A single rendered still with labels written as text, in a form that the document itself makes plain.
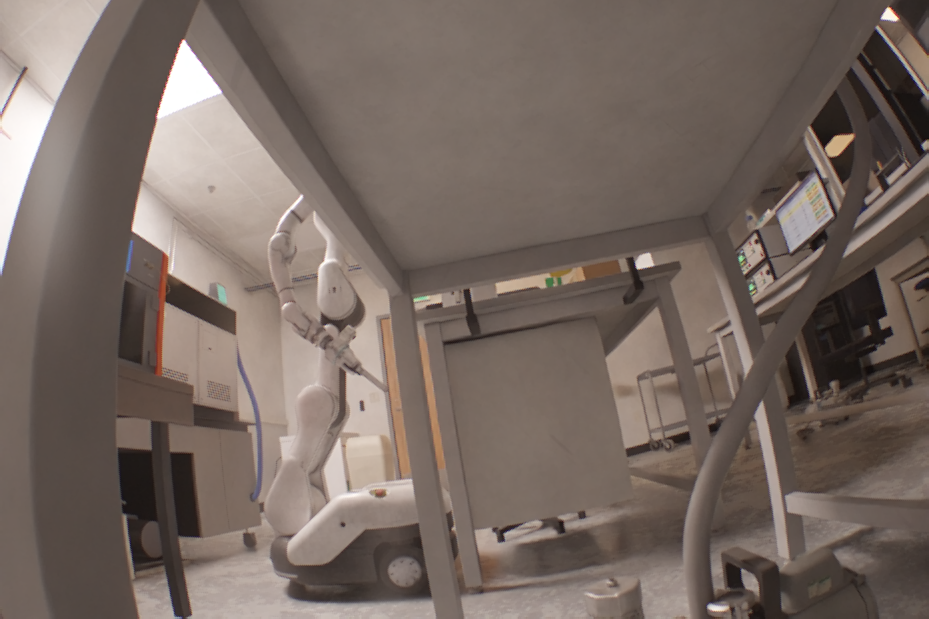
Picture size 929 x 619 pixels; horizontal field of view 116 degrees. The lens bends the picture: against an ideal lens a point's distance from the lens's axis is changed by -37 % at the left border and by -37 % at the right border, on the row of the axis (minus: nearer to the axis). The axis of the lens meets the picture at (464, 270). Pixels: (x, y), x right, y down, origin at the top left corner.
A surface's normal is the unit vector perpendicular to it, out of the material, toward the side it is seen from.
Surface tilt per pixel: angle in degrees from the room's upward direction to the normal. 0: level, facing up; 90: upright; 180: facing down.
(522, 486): 90
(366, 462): 93
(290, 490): 90
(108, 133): 90
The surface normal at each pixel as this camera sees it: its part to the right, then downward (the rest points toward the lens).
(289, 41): 0.16, 0.91
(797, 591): -0.48, -0.44
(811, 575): -0.15, -0.59
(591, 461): -0.11, -0.36
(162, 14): 0.98, -0.19
